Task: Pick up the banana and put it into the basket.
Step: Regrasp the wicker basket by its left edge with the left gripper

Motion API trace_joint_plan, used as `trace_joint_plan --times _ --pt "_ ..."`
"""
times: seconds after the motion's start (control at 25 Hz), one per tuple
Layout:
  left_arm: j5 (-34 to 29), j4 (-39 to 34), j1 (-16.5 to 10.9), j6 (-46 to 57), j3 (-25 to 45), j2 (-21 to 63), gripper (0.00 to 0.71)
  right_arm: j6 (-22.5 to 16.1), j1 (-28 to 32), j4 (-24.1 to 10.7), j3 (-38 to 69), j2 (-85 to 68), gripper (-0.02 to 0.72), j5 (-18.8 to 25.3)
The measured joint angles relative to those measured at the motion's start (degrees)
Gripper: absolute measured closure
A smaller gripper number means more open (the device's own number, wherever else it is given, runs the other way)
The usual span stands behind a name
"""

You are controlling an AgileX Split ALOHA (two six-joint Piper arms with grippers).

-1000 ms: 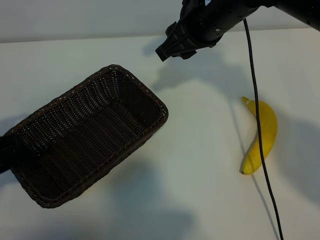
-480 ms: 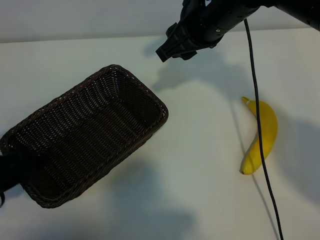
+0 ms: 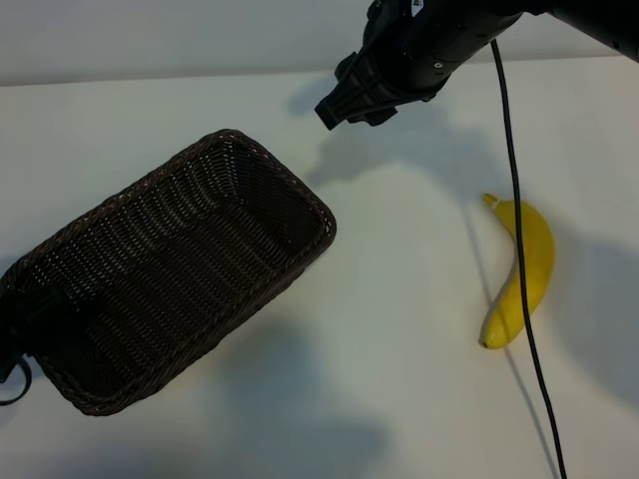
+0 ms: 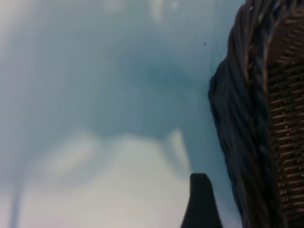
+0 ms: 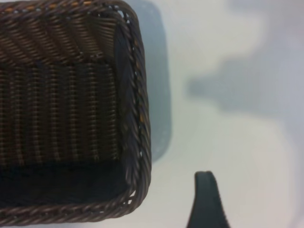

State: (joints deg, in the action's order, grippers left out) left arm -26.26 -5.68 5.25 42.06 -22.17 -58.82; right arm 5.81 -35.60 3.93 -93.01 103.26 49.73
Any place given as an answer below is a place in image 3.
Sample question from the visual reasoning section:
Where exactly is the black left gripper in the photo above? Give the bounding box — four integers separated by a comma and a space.
0, 286, 69, 385

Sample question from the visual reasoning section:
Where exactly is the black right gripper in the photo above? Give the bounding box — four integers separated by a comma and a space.
315, 0, 433, 132

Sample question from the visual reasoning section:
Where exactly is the dark brown wicker basket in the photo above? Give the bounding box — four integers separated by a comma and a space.
0, 128, 338, 418

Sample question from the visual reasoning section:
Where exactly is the yellow banana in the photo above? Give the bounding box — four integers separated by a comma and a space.
478, 193, 557, 350

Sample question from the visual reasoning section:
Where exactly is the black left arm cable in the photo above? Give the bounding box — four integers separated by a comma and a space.
0, 356, 33, 406

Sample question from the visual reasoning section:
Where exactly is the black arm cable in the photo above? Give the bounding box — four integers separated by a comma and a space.
0, 356, 33, 406
488, 39, 569, 479

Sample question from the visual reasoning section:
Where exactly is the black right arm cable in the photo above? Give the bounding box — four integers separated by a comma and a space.
488, 39, 569, 479

